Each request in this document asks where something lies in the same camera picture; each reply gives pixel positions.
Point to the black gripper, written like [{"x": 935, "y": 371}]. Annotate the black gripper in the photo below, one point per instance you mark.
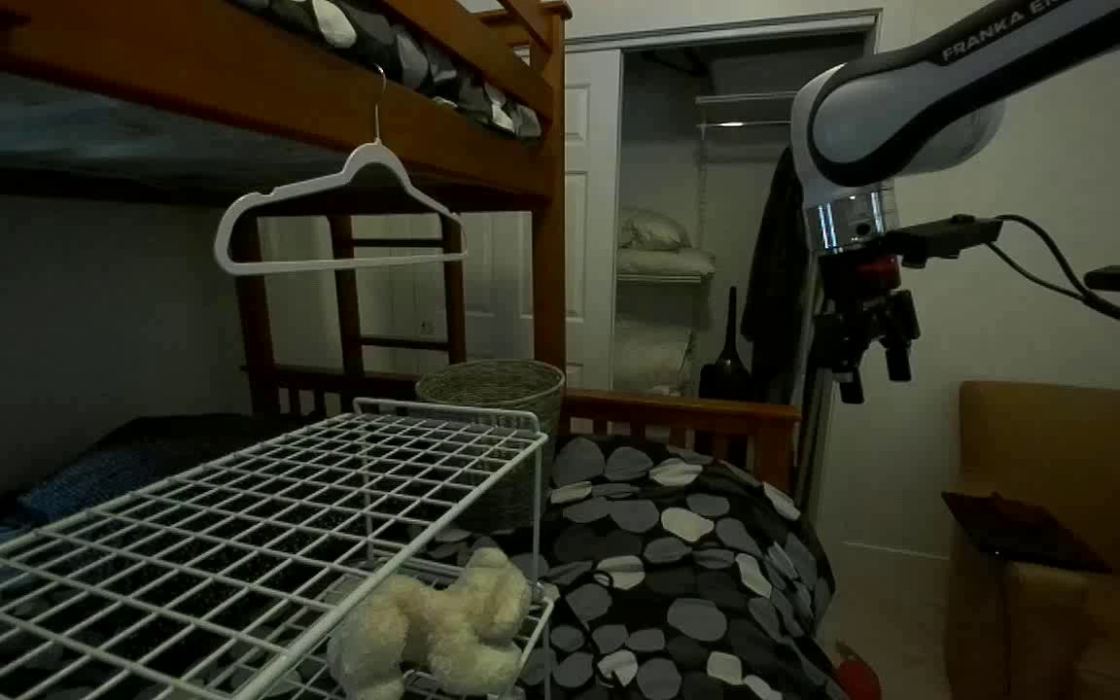
[{"x": 859, "y": 303}]

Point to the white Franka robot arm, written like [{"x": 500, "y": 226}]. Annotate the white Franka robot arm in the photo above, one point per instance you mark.
[{"x": 911, "y": 118}]

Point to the black dustpan brush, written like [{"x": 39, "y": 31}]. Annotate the black dustpan brush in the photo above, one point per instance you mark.
[{"x": 725, "y": 375}]

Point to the dark hanging coat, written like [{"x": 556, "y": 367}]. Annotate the dark hanging coat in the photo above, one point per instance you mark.
[{"x": 774, "y": 284}]

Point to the folded white linen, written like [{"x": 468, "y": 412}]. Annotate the folded white linen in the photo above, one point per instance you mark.
[{"x": 662, "y": 262}]

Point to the white pillow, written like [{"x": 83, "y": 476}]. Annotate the white pillow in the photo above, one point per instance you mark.
[{"x": 656, "y": 232}]

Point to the closet shelf with rod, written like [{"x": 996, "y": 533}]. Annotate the closet shelf with rod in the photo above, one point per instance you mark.
[{"x": 747, "y": 110}]

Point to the black grey spotted bedspread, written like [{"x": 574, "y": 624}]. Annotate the black grey spotted bedspread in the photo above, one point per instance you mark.
[{"x": 662, "y": 583}]

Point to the red object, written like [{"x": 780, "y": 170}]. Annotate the red object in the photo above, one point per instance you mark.
[{"x": 856, "y": 679}]

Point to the white closet door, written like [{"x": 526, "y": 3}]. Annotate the white closet door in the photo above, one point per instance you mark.
[{"x": 594, "y": 221}]

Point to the woven round basket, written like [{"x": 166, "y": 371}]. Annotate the woven round basket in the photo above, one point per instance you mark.
[{"x": 494, "y": 388}]

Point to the cream plush toy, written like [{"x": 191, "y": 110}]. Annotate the cream plush toy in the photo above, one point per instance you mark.
[{"x": 445, "y": 628}]

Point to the white clothes hanger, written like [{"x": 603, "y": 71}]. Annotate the white clothes hanger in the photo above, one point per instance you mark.
[{"x": 375, "y": 152}]

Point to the spotted upper bunk bedding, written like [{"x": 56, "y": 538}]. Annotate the spotted upper bunk bedding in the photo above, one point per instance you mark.
[{"x": 377, "y": 31}]

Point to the blue blanket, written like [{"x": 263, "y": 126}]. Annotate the blue blanket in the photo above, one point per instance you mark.
[{"x": 93, "y": 473}]

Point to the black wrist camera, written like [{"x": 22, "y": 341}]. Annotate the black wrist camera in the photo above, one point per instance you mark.
[{"x": 944, "y": 240}]

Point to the wooden bunk bed frame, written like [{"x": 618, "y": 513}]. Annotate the wooden bunk bed frame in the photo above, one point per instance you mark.
[{"x": 329, "y": 110}]

